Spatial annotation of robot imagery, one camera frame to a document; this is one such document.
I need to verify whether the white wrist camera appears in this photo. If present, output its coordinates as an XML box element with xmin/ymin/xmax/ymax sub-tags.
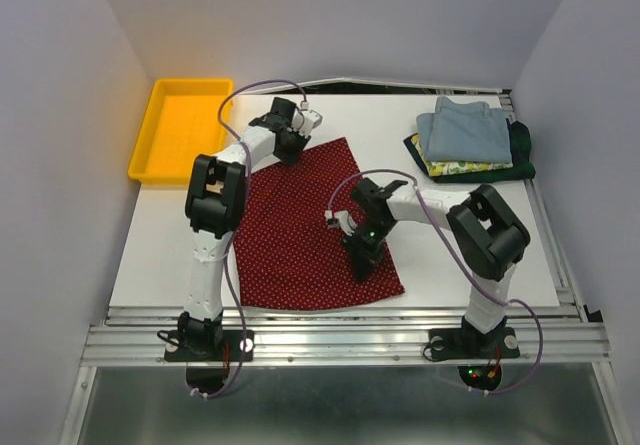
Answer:
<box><xmin>324</xmin><ymin>210</ymin><xmax>357</xmax><ymax>236</ymax></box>
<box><xmin>291</xmin><ymin>109</ymin><xmax>323</xmax><ymax>137</ymax></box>

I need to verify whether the aluminium rail frame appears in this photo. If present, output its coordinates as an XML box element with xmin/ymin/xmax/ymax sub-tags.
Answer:
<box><xmin>59</xmin><ymin>82</ymin><xmax>621</xmax><ymax>445</ymax></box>

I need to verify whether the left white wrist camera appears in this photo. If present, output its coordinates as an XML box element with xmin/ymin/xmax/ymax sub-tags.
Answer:
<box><xmin>291</xmin><ymin>109</ymin><xmax>323</xmax><ymax>137</ymax></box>

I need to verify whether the light blue folded skirt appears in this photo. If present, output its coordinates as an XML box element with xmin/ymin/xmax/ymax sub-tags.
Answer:
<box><xmin>416</xmin><ymin>97</ymin><xmax>512</xmax><ymax>164</ymax></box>

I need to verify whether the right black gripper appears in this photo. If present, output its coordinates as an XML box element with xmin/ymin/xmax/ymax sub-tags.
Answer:
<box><xmin>340</xmin><ymin>216</ymin><xmax>395</xmax><ymax>282</ymax></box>

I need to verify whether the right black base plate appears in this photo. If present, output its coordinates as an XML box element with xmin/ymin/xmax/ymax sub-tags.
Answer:
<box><xmin>422</xmin><ymin>327</ymin><xmax>520</xmax><ymax>393</ymax></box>

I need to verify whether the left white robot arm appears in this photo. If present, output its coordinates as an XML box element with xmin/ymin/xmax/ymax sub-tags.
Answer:
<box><xmin>158</xmin><ymin>97</ymin><xmax>322</xmax><ymax>362</ymax></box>

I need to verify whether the yellow plastic tray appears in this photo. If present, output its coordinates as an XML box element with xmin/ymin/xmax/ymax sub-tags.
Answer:
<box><xmin>128</xmin><ymin>78</ymin><xmax>233</xmax><ymax>187</ymax></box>

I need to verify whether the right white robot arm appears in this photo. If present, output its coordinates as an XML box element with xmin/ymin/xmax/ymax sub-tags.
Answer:
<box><xmin>325</xmin><ymin>178</ymin><xmax>531</xmax><ymax>355</ymax></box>

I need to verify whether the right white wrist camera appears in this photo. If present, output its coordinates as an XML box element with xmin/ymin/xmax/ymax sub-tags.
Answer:
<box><xmin>324</xmin><ymin>210</ymin><xmax>357</xmax><ymax>236</ymax></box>

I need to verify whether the red polka dot skirt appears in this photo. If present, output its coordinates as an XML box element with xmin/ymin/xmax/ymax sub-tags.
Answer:
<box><xmin>234</xmin><ymin>138</ymin><xmax>405</xmax><ymax>311</ymax></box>

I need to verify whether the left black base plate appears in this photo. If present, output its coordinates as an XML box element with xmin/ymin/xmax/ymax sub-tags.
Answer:
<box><xmin>156</xmin><ymin>330</ymin><xmax>255</xmax><ymax>400</ymax></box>

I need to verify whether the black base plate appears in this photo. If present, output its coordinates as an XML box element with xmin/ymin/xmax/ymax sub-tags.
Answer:
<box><xmin>156</xmin><ymin>330</ymin><xmax>255</xmax><ymax>400</ymax></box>
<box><xmin>422</xmin><ymin>327</ymin><xmax>520</xmax><ymax>393</ymax></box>

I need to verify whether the yellow floral folded skirt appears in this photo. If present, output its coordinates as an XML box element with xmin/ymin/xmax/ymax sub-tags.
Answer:
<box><xmin>403</xmin><ymin>133</ymin><xmax>513</xmax><ymax>177</ymax></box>

